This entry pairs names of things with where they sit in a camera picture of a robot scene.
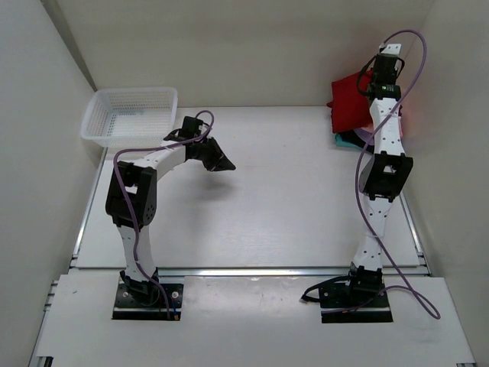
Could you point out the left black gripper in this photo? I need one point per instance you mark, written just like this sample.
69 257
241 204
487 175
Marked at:
219 162

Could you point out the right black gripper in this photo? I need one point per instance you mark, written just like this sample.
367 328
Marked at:
396 74

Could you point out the red t shirt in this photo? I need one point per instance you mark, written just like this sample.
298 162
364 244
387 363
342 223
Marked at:
349 109

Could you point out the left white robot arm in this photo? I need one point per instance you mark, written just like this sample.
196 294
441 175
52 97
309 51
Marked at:
132 205

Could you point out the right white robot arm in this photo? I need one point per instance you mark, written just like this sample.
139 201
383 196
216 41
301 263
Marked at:
378 184

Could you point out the pink folded t shirt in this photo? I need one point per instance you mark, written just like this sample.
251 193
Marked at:
369 127

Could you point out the lavender folded t shirt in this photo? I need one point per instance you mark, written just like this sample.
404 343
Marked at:
364 135

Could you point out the black folded t shirt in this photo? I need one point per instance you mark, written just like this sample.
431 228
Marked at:
351 133

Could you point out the teal folded t shirt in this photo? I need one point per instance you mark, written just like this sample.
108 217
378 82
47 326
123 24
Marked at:
348 142

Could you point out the white perforated plastic basket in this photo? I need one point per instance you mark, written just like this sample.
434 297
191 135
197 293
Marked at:
137 117

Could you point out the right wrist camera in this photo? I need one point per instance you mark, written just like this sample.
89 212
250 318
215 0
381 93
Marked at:
393 50

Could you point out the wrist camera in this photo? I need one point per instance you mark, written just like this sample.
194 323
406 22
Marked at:
192 129
393 50

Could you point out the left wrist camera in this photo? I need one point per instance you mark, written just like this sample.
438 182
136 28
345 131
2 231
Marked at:
192 129

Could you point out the aluminium frame rail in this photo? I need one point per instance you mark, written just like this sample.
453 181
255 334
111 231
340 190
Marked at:
420 270

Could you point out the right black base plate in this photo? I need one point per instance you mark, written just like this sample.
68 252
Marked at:
338 306

